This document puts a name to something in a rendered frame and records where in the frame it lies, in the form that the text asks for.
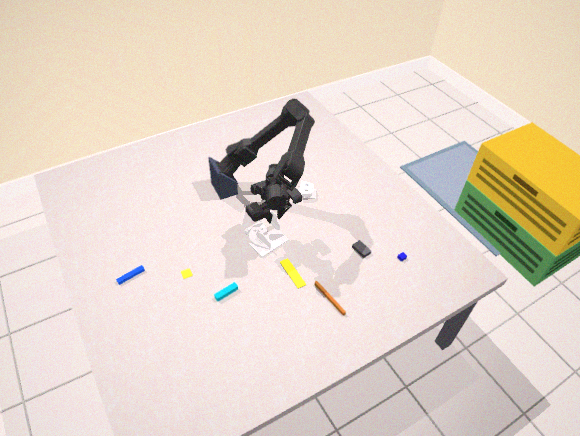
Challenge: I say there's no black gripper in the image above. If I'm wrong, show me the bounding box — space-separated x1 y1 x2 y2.
245 188 302 224

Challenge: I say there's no yellow flat bar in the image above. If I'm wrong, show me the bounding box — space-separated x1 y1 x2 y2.
280 258 306 289

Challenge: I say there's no orange thin bar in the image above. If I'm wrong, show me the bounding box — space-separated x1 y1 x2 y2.
314 281 346 316

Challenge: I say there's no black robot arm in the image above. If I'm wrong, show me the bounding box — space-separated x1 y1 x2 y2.
215 98 315 210

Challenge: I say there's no cyan rounded bar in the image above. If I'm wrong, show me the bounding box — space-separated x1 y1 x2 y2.
214 282 238 301

